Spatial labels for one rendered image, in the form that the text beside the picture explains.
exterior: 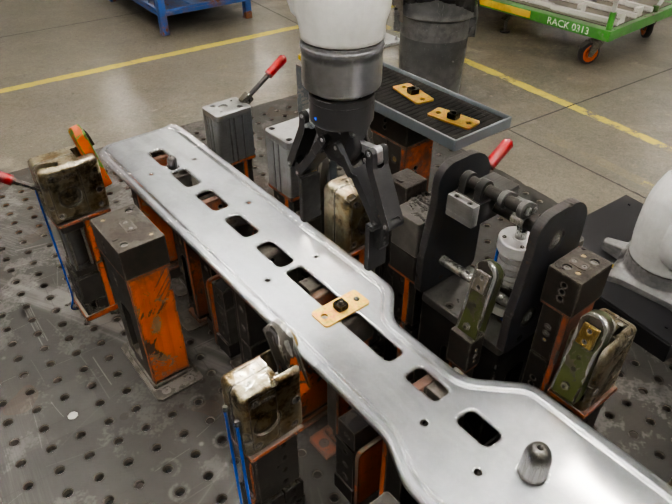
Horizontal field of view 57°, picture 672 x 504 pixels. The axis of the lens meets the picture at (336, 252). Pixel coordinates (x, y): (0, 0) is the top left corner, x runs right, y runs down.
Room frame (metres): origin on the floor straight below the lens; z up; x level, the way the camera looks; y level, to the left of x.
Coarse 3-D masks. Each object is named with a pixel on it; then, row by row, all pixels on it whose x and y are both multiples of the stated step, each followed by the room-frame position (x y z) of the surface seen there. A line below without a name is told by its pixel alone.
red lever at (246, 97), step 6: (276, 60) 1.31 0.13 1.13; (282, 60) 1.31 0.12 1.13; (270, 66) 1.30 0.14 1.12; (276, 66) 1.30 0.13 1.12; (270, 72) 1.29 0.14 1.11; (276, 72) 1.30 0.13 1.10; (264, 78) 1.28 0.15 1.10; (258, 84) 1.27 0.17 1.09; (252, 90) 1.26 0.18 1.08; (240, 96) 1.25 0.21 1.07; (246, 96) 1.25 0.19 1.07; (246, 102) 1.24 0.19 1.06
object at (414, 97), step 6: (402, 84) 1.09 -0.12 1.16; (408, 84) 1.09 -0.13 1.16; (396, 90) 1.07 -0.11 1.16; (402, 90) 1.06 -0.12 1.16; (408, 90) 1.05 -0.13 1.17; (414, 90) 1.04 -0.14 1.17; (420, 90) 1.06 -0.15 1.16; (408, 96) 1.04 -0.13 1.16; (414, 96) 1.04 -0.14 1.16; (420, 96) 1.04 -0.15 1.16; (426, 96) 1.04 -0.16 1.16; (414, 102) 1.01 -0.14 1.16; (420, 102) 1.01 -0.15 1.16; (426, 102) 1.02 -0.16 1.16
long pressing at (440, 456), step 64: (192, 192) 0.98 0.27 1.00; (256, 192) 0.98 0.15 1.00; (256, 256) 0.78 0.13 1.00; (320, 256) 0.78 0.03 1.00; (384, 320) 0.63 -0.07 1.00; (384, 384) 0.52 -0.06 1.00; (448, 384) 0.52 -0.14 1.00; (512, 384) 0.52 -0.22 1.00; (448, 448) 0.42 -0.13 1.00; (512, 448) 0.42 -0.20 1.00; (576, 448) 0.42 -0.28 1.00
